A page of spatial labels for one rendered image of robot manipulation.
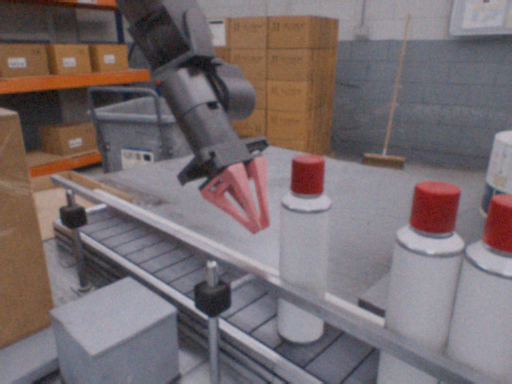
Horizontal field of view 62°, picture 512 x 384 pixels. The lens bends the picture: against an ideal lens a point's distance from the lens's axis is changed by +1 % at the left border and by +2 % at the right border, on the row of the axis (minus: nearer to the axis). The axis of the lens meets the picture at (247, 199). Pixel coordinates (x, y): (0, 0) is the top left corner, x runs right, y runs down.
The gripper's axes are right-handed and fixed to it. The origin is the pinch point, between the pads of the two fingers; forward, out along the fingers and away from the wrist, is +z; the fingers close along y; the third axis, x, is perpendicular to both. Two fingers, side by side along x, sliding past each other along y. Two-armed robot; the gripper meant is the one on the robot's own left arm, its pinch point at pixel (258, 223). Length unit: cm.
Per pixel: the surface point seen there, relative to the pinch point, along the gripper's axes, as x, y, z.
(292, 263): -3.8, -2.0, 5.6
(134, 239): 29.5, 0.9, -9.7
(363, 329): -9.5, -4.0, 13.2
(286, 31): 132, 254, -151
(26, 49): 265, 113, -244
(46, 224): 54, -3, -24
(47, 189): 71, 7, -39
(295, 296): -4.0, -4.0, 8.5
